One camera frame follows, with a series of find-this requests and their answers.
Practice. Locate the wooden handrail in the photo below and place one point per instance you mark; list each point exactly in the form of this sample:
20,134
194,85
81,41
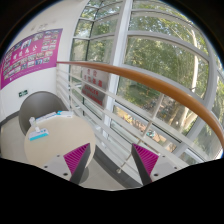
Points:
165,88

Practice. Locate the round beige table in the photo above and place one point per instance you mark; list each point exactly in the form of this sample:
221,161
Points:
65,134

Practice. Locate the magenta wall poster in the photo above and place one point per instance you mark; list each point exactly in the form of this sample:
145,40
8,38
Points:
36,52

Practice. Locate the white metal railing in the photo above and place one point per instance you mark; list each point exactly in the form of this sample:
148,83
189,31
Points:
115,136

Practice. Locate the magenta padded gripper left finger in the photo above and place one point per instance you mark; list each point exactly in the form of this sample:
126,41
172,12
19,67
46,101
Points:
70,166

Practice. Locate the white and blue charger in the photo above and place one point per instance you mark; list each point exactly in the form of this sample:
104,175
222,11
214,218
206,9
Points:
36,135

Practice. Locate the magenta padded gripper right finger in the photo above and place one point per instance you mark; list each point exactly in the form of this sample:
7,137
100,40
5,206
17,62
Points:
150,165

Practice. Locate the red and white notice sign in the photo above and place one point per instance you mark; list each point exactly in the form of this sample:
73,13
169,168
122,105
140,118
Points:
94,85

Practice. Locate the green exit sign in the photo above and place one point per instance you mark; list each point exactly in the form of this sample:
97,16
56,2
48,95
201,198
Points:
23,93

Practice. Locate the grey round-backed chair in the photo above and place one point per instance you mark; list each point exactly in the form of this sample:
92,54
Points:
36,105

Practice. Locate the white framed curved window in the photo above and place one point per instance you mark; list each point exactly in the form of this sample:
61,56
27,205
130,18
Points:
156,38

